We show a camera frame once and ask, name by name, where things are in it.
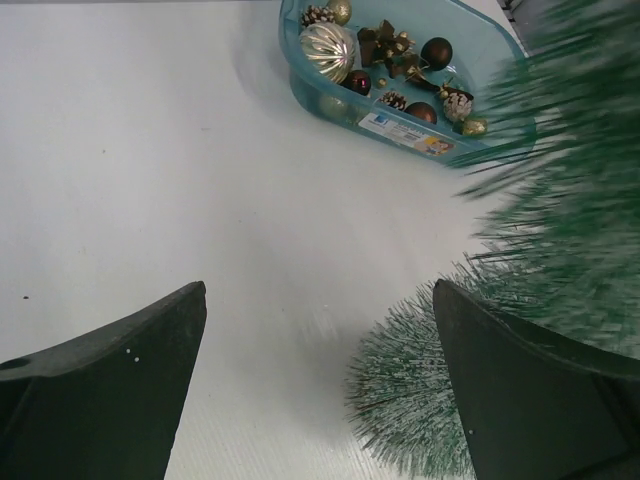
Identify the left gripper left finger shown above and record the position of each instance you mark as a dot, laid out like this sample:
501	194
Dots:
106	404

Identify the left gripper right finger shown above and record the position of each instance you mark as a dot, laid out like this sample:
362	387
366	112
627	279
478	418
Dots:
535	404

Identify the small frosted christmas tree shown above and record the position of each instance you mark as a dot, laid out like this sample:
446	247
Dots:
562	251

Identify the gold glitter bauble right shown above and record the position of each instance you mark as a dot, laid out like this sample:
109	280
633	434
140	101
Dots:
474	126

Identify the frosted pine cone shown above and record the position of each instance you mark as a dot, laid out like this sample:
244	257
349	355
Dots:
457	105

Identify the brown bauble near label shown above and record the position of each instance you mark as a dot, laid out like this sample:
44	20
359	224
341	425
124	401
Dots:
422	111

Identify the teal plastic bin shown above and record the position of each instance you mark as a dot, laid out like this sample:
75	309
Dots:
482	49

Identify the dark brown bauble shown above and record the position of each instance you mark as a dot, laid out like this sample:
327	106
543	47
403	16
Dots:
436	54

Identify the dark red bauble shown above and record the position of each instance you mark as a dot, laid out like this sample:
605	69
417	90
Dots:
358	81

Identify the small gold glitter bauble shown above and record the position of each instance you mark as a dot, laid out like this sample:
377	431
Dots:
342	10

